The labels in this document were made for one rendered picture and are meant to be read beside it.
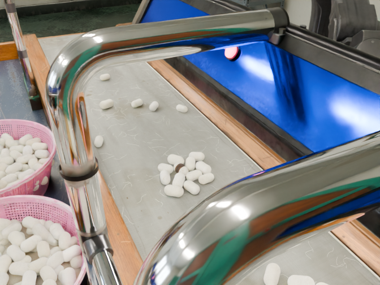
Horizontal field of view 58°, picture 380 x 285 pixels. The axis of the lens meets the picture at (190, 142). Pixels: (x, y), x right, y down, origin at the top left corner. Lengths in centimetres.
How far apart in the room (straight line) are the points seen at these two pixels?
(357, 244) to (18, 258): 52
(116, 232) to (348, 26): 54
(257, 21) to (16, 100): 102
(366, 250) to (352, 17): 40
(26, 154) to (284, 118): 64
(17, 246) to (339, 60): 53
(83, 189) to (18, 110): 90
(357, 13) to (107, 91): 65
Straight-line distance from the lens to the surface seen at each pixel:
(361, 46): 64
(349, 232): 62
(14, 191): 70
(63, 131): 22
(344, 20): 72
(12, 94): 125
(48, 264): 58
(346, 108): 22
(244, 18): 25
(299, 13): 319
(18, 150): 83
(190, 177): 66
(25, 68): 108
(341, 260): 60
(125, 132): 82
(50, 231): 63
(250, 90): 26
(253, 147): 75
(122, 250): 54
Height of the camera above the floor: 118
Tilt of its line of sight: 34 degrees down
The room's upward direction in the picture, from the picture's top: 1 degrees clockwise
